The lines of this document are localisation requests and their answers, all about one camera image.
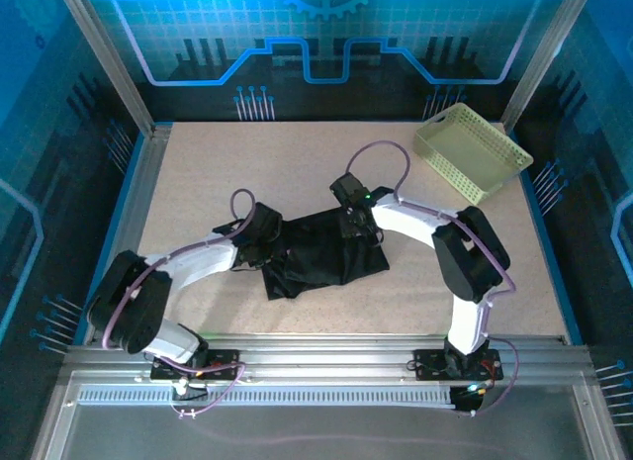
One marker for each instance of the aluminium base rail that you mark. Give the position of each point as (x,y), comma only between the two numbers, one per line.
(321,356)

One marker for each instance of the pale green plastic basket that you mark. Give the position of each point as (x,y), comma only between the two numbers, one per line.
(470,148)

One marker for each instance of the aluminium frame post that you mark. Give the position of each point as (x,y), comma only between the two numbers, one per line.
(544,59)
(106,59)

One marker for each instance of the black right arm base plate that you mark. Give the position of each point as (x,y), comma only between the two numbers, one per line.
(427,363)

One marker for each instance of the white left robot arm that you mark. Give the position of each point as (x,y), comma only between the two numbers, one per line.
(198,262)

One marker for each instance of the black t-shirt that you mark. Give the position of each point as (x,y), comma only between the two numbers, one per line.
(316,262)

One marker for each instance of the aluminium table side rail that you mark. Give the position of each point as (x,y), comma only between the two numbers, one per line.
(143,183)

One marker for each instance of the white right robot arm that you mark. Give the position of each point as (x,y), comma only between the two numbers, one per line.
(410,222)

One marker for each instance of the blue table side trim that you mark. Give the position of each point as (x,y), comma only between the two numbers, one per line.
(557,282)
(115,227)

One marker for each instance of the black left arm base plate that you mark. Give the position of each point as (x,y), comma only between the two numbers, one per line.
(225,361)

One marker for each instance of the grey metal platform panel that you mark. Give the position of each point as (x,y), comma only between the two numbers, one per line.
(321,430)

